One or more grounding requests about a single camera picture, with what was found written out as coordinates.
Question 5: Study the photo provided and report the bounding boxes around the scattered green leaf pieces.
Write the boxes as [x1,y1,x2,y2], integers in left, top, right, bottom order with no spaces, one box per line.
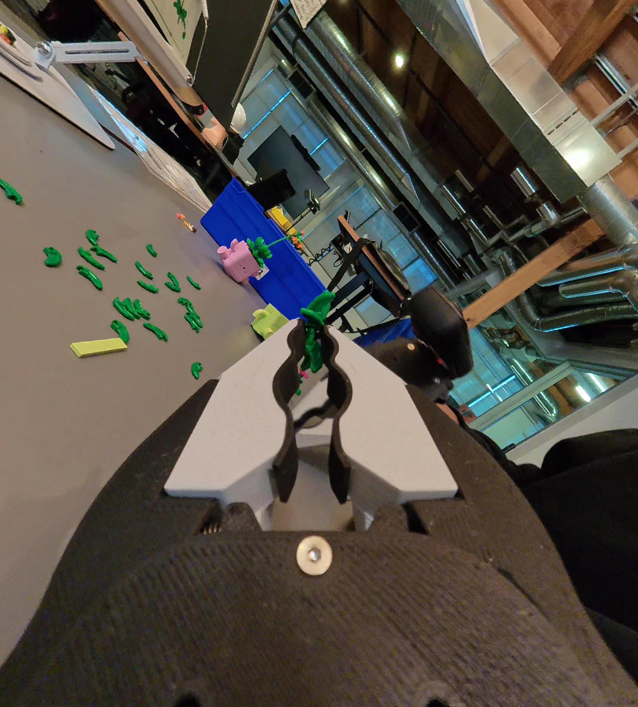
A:
[0,176,205,382]

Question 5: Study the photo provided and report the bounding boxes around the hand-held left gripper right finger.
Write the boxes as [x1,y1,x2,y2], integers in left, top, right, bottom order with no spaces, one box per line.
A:
[322,325,458,531]

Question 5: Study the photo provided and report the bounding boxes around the lime green toy pot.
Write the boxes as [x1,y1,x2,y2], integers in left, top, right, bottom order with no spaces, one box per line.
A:
[251,304,289,340]

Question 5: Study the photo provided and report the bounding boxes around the wooden ceiling beam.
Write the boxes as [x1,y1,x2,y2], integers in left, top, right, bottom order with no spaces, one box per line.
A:
[463,218,607,329]

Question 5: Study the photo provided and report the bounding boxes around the yellow flat brick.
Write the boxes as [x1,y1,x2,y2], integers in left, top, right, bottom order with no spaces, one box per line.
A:
[69,338,129,358]

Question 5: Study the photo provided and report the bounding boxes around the white flat board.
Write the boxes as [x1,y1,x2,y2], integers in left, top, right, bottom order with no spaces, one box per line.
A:
[0,0,116,150]

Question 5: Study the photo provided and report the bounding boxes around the pink toy pot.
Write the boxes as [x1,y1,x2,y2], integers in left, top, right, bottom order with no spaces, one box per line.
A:
[218,239,267,284]

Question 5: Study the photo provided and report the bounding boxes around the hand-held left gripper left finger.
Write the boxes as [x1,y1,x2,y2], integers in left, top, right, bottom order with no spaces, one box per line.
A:
[164,317,308,531]

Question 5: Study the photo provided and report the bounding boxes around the blue plastic bin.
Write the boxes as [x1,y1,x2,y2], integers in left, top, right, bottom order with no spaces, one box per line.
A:
[200,177,328,321]

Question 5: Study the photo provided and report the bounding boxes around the silver ventilation ducts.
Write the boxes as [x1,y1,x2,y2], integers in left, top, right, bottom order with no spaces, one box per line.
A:
[269,0,638,360]

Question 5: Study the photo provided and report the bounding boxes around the black monitor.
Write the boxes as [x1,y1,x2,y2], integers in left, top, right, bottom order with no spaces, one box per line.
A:
[247,126,331,219]

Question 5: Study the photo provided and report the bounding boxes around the black-framed wooden desk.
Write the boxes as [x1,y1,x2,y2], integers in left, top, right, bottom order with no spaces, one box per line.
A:
[333,214,415,332]

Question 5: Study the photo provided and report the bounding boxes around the person's black jacket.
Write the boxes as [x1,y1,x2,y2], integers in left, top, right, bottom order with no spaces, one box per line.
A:
[463,425,638,664]

